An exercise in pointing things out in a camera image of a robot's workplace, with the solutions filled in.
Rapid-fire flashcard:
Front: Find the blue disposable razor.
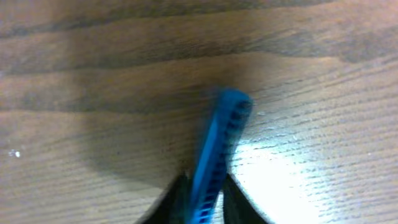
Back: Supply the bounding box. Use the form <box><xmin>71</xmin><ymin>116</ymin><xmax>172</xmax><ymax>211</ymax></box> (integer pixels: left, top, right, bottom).
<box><xmin>185</xmin><ymin>89</ymin><xmax>252</xmax><ymax>224</ymax></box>

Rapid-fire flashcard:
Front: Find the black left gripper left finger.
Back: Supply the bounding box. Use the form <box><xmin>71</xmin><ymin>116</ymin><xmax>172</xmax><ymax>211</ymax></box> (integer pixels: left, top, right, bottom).
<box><xmin>138</xmin><ymin>172</ymin><xmax>190</xmax><ymax>224</ymax></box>

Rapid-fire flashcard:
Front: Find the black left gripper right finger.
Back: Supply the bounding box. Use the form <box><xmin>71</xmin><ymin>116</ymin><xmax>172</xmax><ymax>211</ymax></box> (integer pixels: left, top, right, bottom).
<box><xmin>223</xmin><ymin>174</ymin><xmax>268</xmax><ymax>224</ymax></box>

